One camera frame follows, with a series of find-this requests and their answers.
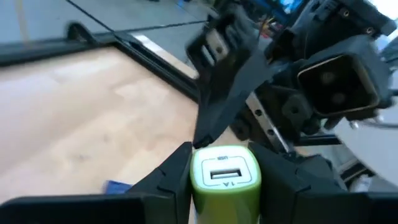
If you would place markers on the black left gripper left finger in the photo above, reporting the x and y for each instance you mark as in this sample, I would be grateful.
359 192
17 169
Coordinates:
161 193

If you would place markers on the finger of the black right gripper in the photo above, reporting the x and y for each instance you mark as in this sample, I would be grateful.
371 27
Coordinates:
227 87

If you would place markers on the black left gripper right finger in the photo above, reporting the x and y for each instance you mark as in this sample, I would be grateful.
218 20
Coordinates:
280 186

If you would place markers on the blue digital clock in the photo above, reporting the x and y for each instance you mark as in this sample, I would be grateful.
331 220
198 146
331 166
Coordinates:
116 187

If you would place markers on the green white USB charger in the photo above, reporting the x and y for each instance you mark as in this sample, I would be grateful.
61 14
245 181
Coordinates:
225 193

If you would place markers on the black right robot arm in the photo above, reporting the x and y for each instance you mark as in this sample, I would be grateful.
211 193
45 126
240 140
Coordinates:
335 15

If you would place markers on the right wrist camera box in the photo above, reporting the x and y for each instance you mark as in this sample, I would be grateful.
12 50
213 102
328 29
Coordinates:
339 84

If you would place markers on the black table edge rail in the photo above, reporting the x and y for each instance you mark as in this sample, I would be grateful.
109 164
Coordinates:
149 59

